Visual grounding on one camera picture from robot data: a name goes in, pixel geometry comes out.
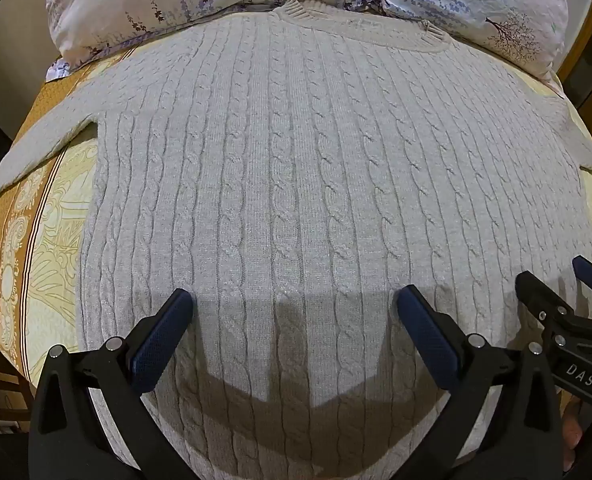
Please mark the yellow patterned bedspread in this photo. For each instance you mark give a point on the yellow patterned bedspread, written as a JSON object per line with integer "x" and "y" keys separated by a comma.
{"x": 51, "y": 240}

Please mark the person's right hand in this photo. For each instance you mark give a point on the person's right hand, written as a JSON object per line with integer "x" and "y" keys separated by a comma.
{"x": 573, "y": 435}

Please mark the tree and blue-flower print pillow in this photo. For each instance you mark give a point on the tree and blue-flower print pillow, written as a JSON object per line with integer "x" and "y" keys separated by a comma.
{"x": 476, "y": 0}

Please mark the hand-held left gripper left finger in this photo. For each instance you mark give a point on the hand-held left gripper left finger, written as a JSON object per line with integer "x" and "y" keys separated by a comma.
{"x": 161, "y": 342}

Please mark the lavender floral print pillow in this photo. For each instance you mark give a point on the lavender floral print pillow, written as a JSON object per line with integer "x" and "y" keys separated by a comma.
{"x": 126, "y": 0}

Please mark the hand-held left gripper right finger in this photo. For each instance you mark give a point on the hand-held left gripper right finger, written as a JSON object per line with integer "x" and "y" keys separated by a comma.
{"x": 426, "y": 340}

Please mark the wooden door frame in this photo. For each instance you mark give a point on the wooden door frame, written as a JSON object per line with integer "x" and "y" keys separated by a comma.
{"x": 583, "y": 50}

